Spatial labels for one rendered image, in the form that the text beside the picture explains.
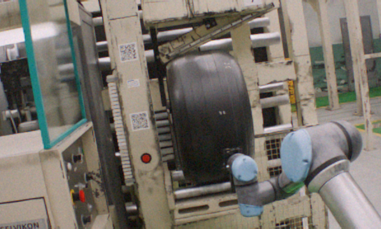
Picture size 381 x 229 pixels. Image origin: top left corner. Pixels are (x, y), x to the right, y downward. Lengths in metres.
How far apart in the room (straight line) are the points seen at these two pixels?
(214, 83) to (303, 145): 0.72
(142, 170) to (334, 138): 1.00
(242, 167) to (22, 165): 0.63
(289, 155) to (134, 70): 0.93
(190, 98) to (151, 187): 0.46
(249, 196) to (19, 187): 0.67
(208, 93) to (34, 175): 0.75
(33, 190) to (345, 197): 0.76
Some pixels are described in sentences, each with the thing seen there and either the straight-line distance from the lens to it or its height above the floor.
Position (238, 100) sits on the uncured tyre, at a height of 1.26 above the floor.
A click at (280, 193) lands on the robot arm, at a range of 1.35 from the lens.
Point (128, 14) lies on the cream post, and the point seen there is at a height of 1.66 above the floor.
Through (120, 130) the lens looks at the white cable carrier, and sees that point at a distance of 1.77.
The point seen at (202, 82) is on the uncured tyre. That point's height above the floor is 1.35.
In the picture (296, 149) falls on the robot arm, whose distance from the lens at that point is 0.94.
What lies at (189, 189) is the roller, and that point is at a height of 0.91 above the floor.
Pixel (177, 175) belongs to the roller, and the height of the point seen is 0.91.
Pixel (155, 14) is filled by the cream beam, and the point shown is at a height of 1.68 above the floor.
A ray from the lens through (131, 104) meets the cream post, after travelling 1.73.
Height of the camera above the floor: 1.42
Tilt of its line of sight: 7 degrees down
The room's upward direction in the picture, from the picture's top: 9 degrees counter-clockwise
